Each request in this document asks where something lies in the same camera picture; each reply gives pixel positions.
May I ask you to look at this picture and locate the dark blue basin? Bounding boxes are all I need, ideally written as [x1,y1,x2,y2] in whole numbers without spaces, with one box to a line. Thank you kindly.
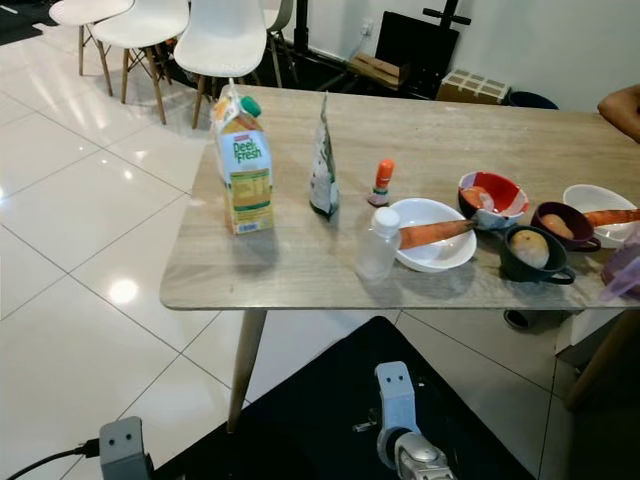
[507,90,559,109]

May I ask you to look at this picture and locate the Peel Fresh juice carton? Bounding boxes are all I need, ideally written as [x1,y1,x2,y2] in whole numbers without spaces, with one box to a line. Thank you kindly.
[211,80,275,235]

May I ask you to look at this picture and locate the orange vegetable piece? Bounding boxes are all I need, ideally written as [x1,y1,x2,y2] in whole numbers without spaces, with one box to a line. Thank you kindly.
[461,186,494,213]

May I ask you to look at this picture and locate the red white bowl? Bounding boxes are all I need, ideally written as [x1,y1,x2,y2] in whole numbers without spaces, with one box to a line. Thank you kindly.
[457,171,530,232]

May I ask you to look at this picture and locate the orange carrot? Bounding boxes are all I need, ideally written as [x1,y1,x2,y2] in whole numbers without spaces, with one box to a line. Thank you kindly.
[582,208,640,227]
[398,219,477,250]

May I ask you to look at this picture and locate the white plastic chair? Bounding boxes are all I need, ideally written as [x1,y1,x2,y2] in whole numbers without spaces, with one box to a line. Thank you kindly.
[265,0,296,89]
[173,0,269,129]
[48,0,131,76]
[95,0,191,126]

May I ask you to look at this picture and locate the light wooden table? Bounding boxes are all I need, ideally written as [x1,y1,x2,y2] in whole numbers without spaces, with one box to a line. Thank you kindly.
[160,83,640,433]

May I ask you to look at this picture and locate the black stand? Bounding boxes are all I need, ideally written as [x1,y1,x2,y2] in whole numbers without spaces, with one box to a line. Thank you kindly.
[422,0,473,26]

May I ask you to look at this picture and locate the brown potato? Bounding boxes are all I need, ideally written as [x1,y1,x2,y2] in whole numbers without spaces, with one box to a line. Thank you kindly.
[540,213,576,240]
[510,230,551,269]

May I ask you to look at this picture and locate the small orange capped bottle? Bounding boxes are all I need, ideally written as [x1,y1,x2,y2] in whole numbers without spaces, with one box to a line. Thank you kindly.
[367,158,396,208]

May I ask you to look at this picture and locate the green white snack pouch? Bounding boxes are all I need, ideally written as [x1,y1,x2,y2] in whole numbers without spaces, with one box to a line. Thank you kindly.
[308,92,341,219]

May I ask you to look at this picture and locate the brown cardboard box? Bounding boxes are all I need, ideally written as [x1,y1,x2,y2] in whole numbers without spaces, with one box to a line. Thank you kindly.
[347,52,411,91]

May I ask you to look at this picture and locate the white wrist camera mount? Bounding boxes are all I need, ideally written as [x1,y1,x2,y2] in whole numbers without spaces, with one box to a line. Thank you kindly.
[98,416,151,480]
[375,362,421,436]

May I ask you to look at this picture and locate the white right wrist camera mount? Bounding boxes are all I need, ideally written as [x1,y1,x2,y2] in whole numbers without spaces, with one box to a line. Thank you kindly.
[375,362,421,436]

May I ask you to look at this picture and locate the black flat monitor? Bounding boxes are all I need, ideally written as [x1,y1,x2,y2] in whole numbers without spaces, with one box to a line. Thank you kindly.
[374,10,461,76]

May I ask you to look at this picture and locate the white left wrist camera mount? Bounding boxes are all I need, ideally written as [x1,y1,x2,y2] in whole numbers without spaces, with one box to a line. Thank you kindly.
[98,416,151,480]

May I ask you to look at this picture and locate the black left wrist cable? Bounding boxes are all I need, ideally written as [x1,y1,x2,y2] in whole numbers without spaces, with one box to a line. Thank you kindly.
[8,438,101,480]

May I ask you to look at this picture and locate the purple cup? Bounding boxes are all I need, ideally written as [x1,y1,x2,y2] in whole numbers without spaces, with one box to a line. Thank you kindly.
[531,201,603,252]

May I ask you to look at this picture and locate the black fabric mat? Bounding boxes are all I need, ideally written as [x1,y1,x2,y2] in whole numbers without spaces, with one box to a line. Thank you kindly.
[153,315,536,480]

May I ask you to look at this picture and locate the pink plastic jug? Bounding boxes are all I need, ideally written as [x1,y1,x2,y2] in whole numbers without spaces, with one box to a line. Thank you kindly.
[600,245,640,303]

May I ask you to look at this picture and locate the dark teal cup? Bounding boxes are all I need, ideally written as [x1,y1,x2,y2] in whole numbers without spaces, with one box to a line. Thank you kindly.
[500,225,579,287]

